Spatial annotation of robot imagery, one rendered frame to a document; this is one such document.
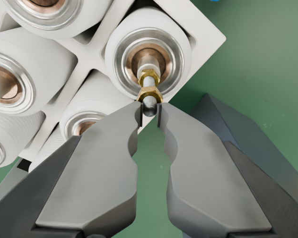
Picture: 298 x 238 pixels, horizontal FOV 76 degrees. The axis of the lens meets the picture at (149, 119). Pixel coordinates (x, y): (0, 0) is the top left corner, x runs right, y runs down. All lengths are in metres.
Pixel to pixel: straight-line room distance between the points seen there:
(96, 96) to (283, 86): 0.48
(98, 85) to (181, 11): 0.15
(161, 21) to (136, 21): 0.02
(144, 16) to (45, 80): 0.13
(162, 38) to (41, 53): 0.15
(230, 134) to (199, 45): 0.18
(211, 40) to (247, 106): 0.33
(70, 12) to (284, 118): 0.60
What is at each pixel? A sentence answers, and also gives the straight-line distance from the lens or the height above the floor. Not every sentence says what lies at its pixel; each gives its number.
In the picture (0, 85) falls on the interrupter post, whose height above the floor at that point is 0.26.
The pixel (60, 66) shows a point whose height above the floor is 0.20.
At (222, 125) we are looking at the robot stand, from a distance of 0.41.
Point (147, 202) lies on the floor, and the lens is 0.83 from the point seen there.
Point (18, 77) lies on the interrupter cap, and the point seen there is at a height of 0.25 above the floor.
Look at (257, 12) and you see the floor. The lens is 0.51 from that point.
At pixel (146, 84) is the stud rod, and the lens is 0.15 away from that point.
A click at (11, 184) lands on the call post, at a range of 0.49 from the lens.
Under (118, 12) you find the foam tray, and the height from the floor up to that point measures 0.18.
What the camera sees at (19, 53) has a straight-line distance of 0.25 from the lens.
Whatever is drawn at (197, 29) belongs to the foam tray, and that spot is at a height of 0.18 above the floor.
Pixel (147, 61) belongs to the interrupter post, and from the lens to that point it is 0.19.
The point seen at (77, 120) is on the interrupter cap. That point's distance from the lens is 0.25.
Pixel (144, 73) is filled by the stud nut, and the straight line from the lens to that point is 0.17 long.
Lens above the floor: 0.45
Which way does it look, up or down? 57 degrees down
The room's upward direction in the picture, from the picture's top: 179 degrees clockwise
